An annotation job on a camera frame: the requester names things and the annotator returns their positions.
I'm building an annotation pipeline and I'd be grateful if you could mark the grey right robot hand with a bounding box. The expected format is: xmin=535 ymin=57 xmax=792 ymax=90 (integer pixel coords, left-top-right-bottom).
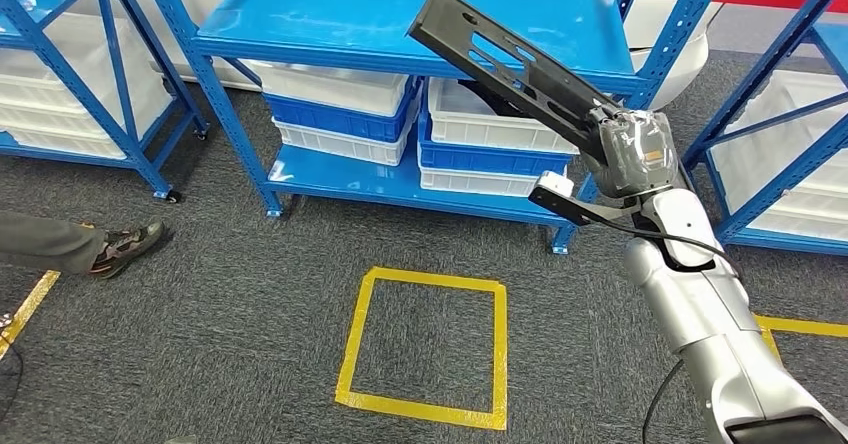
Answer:
xmin=582 ymin=106 xmax=680 ymax=198

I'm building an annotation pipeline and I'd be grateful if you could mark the black plastic bracket part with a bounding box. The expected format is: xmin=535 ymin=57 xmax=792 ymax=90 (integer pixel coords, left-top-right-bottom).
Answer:
xmin=407 ymin=0 xmax=690 ymax=187

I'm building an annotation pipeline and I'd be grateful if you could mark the black curved plastic part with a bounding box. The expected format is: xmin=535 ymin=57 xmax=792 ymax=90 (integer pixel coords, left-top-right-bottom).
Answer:
xmin=457 ymin=78 xmax=531 ymax=119

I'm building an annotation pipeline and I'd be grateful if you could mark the white plastic crate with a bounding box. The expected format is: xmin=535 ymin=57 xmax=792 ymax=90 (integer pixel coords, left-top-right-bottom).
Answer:
xmin=419 ymin=162 xmax=571 ymax=198
xmin=708 ymin=69 xmax=848 ymax=197
xmin=248 ymin=59 xmax=415 ymax=118
xmin=0 ymin=13 xmax=174 ymax=114
xmin=272 ymin=103 xmax=422 ymax=167
xmin=725 ymin=182 xmax=848 ymax=244
xmin=427 ymin=76 xmax=581 ymax=156
xmin=0 ymin=106 xmax=130 ymax=162

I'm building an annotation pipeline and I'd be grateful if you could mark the yellow floor tape square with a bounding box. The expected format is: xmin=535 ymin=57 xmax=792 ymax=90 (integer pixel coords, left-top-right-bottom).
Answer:
xmin=0 ymin=269 xmax=62 ymax=363
xmin=334 ymin=266 xmax=509 ymax=432
xmin=755 ymin=313 xmax=848 ymax=363

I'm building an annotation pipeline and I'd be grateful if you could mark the person's shoe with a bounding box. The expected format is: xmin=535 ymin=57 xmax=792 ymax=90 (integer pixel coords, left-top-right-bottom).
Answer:
xmin=89 ymin=220 xmax=167 ymax=280

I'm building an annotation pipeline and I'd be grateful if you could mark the person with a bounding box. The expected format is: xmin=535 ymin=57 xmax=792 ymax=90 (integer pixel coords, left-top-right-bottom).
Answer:
xmin=0 ymin=210 xmax=167 ymax=280

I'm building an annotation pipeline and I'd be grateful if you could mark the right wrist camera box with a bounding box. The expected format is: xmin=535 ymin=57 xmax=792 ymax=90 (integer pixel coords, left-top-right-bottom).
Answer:
xmin=527 ymin=170 xmax=644 ymax=227

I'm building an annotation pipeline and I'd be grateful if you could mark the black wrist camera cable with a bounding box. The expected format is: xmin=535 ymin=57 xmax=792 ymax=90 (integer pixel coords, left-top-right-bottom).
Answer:
xmin=596 ymin=215 xmax=743 ymax=277

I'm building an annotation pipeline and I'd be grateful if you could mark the black hanging arm cable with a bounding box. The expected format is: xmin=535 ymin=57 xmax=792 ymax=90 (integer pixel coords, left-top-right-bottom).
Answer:
xmin=641 ymin=360 xmax=685 ymax=444

